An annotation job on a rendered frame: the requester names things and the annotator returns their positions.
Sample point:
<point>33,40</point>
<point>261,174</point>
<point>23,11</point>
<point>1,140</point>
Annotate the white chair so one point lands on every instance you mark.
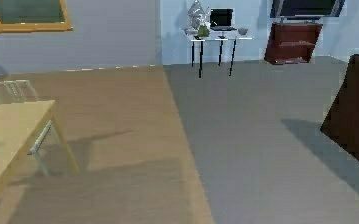
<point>18,91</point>

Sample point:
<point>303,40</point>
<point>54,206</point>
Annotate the dark television set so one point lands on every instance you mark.
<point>307,7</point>

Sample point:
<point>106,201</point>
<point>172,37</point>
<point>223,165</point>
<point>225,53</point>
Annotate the dark brown sofa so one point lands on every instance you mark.
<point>352,110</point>

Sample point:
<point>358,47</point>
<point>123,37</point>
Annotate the light wood table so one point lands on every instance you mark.
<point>10,130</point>

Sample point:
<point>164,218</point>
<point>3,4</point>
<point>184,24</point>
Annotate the red-brown shelf stand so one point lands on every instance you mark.
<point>292,41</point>

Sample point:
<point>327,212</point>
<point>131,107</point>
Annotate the green round object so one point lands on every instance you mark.
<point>203,31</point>

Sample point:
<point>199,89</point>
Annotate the black laptop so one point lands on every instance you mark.
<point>221,18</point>

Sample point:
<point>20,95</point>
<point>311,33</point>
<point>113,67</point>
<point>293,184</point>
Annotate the grey bowl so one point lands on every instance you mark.
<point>242,31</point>

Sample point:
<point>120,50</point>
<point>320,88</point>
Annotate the white table with black legs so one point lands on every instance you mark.
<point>220,38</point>

